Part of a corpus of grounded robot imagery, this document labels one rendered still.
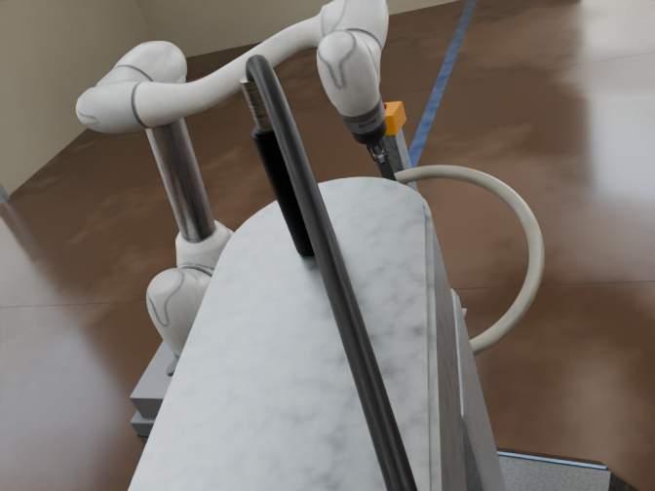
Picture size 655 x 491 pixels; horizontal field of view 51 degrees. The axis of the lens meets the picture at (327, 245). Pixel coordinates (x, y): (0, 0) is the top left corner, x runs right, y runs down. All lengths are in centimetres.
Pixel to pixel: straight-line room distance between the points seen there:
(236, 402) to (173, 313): 134
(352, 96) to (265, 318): 79
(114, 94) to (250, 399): 113
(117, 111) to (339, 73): 52
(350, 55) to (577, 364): 192
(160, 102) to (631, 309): 221
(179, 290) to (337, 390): 138
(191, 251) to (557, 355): 161
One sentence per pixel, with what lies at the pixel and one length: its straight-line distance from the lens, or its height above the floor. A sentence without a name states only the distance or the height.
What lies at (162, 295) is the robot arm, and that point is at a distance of 186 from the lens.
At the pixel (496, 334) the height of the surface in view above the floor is 116.
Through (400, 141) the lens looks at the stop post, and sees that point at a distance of 263.
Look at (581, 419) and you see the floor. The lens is 272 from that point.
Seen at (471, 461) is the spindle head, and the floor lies 153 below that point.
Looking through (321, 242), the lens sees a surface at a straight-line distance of 43.
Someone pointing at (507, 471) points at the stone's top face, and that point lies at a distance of 152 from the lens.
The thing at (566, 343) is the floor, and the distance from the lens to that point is 299.
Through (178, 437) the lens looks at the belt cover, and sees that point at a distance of 53.
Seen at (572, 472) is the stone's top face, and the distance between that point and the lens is 150.
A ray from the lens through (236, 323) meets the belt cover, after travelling 60.
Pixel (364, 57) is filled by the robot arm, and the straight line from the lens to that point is 130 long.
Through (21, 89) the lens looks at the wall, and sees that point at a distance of 712.
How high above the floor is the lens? 208
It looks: 32 degrees down
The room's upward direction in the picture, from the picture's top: 20 degrees counter-clockwise
